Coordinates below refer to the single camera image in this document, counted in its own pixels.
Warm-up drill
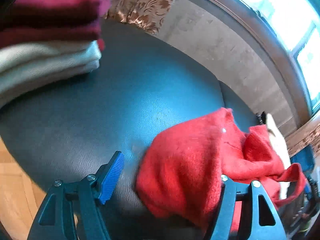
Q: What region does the red knit sweater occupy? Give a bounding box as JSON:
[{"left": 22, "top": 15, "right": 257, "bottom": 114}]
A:
[{"left": 135, "top": 108, "right": 306, "bottom": 229}]

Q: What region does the blue plastic storage bin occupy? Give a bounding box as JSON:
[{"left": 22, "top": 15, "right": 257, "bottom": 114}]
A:
[{"left": 290, "top": 145, "right": 315, "bottom": 173}]

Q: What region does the cream knit sweater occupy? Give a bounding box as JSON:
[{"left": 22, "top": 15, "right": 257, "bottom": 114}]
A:
[{"left": 265, "top": 112, "right": 293, "bottom": 201}]

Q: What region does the right brown patterned curtain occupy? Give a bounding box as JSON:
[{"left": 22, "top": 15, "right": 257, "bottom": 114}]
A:
[{"left": 285, "top": 119, "right": 319, "bottom": 157}]

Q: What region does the brown patterned curtain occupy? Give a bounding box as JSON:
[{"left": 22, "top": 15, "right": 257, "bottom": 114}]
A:
[
  {"left": 105, "top": 0, "right": 175, "bottom": 34},
  {"left": 285, "top": 119, "right": 319, "bottom": 157}
]

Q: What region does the black leather padded bench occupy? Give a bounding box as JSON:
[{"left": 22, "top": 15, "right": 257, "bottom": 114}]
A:
[{"left": 1, "top": 20, "right": 257, "bottom": 239}]

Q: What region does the folded white garment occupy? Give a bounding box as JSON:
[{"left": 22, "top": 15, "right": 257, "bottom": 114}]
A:
[{"left": 1, "top": 41, "right": 101, "bottom": 107}]

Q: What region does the folded maroon garment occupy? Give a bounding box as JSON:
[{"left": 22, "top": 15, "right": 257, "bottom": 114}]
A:
[{"left": 1, "top": 0, "right": 111, "bottom": 48}]

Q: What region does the left brown patterned curtain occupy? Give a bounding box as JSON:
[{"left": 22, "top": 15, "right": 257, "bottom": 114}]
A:
[{"left": 105, "top": 0, "right": 175, "bottom": 34}]

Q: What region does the window with frame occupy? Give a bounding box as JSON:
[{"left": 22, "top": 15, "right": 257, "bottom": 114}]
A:
[{"left": 240, "top": 0, "right": 319, "bottom": 113}]

